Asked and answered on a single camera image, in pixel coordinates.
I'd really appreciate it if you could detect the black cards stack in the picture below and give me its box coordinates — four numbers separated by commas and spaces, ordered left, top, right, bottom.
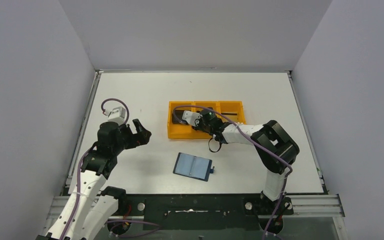
171, 110, 188, 125

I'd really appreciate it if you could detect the blue card holder wallet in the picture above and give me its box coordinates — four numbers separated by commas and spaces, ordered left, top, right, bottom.
173, 152, 215, 182

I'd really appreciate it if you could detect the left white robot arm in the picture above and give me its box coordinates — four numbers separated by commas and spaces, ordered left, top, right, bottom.
36, 119, 152, 240

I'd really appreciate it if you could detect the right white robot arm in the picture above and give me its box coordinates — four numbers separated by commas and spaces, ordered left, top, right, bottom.
182, 108, 300, 214

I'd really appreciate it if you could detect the orange three-compartment tray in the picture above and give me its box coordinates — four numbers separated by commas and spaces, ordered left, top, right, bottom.
167, 101, 246, 140

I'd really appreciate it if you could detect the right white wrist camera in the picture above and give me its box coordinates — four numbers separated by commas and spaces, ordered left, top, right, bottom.
181, 110, 202, 127

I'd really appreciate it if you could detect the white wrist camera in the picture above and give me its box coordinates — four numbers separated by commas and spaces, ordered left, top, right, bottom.
107, 106, 128, 125
181, 110, 202, 127

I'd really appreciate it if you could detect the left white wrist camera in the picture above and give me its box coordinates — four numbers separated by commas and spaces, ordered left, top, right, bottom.
107, 106, 128, 125

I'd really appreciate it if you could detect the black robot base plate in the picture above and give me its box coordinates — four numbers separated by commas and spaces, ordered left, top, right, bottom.
106, 193, 294, 238

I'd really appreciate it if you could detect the aluminium frame rail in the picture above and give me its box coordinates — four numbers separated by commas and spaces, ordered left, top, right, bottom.
41, 194, 346, 235

